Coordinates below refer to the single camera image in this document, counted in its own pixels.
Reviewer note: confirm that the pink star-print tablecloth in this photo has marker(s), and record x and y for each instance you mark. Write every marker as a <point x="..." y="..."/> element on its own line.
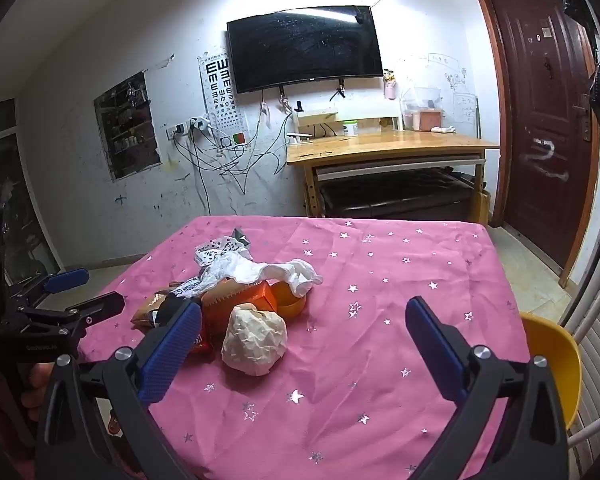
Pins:
<point x="360" y="320"/>

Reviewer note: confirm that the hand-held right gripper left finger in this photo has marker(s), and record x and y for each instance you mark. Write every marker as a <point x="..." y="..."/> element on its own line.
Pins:
<point x="172" y="350"/>

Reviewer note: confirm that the long orange box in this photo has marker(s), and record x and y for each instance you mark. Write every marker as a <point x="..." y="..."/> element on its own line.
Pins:
<point x="245" y="297"/>

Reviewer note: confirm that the wall niche with shelves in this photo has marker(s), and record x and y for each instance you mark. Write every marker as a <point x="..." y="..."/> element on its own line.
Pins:
<point x="127" y="127"/>

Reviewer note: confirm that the person's left hand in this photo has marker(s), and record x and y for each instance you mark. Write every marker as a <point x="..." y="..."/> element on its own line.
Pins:
<point x="34" y="385"/>

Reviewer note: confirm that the clear plastic storage box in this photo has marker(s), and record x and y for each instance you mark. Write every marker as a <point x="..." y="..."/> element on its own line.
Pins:
<point x="422" y="110"/>

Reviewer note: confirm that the black wall television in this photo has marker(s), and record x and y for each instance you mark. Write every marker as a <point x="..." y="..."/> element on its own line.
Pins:
<point x="305" y="47"/>

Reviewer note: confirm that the white plug chargers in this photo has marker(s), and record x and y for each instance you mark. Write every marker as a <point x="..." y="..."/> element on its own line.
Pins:
<point x="200" y="124"/>

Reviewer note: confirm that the yellow plastic chair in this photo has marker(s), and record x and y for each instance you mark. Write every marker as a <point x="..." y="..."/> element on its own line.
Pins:
<point x="555" y="360"/>

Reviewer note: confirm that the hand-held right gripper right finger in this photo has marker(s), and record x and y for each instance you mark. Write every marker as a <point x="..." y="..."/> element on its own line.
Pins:
<point x="435" y="345"/>

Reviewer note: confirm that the eye chart poster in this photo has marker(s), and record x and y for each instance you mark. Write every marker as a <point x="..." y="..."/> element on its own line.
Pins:
<point x="220" y="100"/>

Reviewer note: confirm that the paper ball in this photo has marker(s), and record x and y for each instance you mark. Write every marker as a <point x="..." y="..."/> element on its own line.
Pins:
<point x="255" y="340"/>

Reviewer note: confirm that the wooden desk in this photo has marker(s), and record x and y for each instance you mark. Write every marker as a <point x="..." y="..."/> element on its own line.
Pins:
<point x="380" y="146"/>

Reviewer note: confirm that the dark glass door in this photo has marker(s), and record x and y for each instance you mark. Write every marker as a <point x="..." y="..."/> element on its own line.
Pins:
<point x="10" y="170"/>

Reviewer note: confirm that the orange plastic capsule half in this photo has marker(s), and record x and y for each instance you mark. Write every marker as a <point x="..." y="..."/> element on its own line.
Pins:
<point x="292" y="305"/>

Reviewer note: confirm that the red snack packet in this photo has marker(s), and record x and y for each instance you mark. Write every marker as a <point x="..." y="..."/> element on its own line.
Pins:
<point x="201" y="342"/>

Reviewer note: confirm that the pink bottle with toy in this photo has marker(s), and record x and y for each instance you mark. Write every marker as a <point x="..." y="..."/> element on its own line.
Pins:
<point x="390" y="87"/>

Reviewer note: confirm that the black and white wrapper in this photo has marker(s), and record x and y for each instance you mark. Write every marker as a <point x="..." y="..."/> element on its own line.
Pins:
<point x="220" y="250"/>

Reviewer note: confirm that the white slatted rack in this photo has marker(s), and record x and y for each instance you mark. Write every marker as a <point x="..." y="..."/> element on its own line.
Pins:
<point x="597" y="385"/>

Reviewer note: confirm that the white jar green lid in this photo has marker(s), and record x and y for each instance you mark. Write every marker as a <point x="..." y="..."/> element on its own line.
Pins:
<point x="351" y="128"/>

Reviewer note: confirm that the brown snack packet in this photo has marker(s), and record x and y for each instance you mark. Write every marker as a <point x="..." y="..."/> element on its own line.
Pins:
<point x="147" y="310"/>

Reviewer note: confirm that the white plastic bag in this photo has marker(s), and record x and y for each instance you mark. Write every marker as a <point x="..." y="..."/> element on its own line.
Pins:
<point x="260" y="270"/>

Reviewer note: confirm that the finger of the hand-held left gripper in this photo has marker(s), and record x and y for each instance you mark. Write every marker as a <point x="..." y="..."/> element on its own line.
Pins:
<point x="97" y="306"/>
<point x="67" y="280"/>

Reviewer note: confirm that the dark brown door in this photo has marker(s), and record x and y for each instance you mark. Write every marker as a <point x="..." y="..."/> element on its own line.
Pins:
<point x="540" y="120"/>

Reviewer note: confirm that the small white desk item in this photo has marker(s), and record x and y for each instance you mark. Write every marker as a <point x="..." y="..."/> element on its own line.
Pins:
<point x="442" y="130"/>

